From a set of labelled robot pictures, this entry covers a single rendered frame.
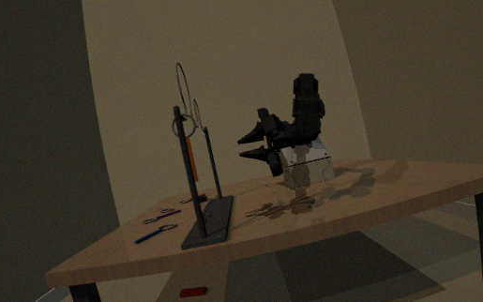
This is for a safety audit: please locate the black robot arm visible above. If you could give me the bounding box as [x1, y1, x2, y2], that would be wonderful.
[263, 73, 325, 145]

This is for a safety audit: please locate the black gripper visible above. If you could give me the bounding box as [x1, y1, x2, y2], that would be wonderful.
[237, 108, 298, 177]

